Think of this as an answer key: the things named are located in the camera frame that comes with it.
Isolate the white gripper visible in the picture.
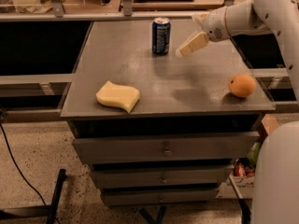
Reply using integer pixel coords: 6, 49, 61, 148
176, 7, 231, 58

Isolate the blue pepsi can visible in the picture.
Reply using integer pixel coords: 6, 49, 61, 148
152, 17, 171, 55

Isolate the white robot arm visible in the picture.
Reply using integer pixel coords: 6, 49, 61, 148
176, 0, 299, 224

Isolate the orange fruit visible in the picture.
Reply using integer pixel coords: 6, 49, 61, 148
228, 74, 256, 98

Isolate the yellow wavy sponge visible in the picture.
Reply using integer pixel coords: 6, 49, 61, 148
96, 81, 140, 113

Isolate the grey drawer cabinet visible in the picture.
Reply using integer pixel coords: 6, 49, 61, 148
61, 21, 274, 194

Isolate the top grey drawer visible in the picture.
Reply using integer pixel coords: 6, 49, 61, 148
73, 132, 259, 164

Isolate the grey drawer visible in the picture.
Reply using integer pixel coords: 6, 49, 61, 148
101, 188, 218, 206
91, 165, 233, 189
73, 132, 259, 164

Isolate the green snack bag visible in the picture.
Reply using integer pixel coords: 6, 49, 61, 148
247, 142, 262, 166

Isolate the middle grey drawer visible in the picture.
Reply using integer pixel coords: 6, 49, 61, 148
91, 165, 233, 189

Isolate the cardboard box with snacks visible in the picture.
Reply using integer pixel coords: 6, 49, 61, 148
217, 115, 280, 200

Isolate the bottom grey drawer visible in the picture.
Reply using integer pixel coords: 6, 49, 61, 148
101, 188, 218, 206

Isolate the black metal floor stand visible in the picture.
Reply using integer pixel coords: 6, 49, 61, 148
0, 168, 67, 224

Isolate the metal railing frame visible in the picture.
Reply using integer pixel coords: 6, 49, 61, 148
0, 0, 245, 22

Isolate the black floor cable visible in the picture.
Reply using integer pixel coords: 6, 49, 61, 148
0, 123, 62, 224

